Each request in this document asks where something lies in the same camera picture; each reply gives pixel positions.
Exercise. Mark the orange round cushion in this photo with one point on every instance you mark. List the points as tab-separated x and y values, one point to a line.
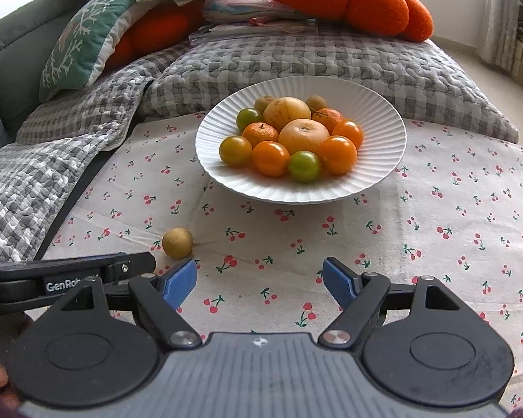
157	30

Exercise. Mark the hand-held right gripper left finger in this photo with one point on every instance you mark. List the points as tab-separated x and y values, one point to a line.
181	283

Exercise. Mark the plastic bag of clothes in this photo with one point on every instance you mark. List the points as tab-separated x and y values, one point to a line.
248	6

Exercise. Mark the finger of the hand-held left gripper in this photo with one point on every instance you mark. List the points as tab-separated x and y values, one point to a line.
133	263

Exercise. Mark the green white-patterned pillow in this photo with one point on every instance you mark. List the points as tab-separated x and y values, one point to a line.
83	43

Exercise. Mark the light grey curtain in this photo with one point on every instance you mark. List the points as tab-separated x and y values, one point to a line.
499	13

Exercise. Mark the cherry print sheet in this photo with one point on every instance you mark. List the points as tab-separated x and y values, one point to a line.
418	235

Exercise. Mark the white ribbed plate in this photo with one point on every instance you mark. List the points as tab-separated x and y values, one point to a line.
375	161

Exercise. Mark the yellow pear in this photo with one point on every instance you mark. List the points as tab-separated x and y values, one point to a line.
286	113

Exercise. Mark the grey checkered quilt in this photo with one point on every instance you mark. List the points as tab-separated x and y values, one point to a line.
287	59

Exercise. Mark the orange tomato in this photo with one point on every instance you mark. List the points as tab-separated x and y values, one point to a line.
348	133
270	158
337	154

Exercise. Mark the yellow-green tomato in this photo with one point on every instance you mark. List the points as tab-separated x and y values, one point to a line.
235	150

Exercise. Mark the grey sofa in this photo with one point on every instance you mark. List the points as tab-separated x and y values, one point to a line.
13	61

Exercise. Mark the mandarin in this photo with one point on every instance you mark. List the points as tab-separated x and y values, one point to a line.
329	117
260	133

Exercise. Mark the green tomato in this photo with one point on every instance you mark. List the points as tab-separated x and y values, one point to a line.
304	166
248	117

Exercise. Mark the large yellow orange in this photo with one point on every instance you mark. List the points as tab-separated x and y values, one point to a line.
304	136

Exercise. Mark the small brown longan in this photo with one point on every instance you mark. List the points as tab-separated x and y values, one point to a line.
316	102
263	102
177	242

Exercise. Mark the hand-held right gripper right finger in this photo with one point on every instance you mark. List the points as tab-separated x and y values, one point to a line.
337	283

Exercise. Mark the clear plastic folder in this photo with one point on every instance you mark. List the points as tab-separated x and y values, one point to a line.
252	30

